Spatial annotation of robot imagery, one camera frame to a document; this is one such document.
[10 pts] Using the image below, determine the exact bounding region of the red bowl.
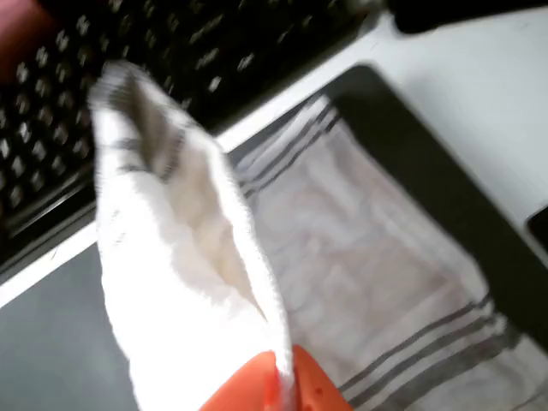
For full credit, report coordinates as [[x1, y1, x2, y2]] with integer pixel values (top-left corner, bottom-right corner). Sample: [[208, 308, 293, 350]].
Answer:
[[0, 0, 55, 85]]

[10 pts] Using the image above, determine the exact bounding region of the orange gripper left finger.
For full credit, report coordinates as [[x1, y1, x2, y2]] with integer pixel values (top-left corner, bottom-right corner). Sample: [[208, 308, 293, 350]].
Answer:
[[200, 349, 283, 411]]

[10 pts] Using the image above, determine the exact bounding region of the black desk mat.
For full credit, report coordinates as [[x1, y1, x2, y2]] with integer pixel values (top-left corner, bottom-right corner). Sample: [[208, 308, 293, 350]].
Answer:
[[0, 63, 548, 411]]

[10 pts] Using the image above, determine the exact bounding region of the white towel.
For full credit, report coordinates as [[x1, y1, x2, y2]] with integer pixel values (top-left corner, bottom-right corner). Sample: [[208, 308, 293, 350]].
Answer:
[[87, 59, 521, 411]]

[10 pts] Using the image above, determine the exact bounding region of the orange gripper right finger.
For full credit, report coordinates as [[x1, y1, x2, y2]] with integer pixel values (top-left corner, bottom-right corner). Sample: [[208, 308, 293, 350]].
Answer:
[[292, 345, 354, 411]]

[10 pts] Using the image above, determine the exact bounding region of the black keyboard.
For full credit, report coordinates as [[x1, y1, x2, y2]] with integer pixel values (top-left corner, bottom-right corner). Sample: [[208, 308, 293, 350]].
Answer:
[[0, 0, 380, 275]]

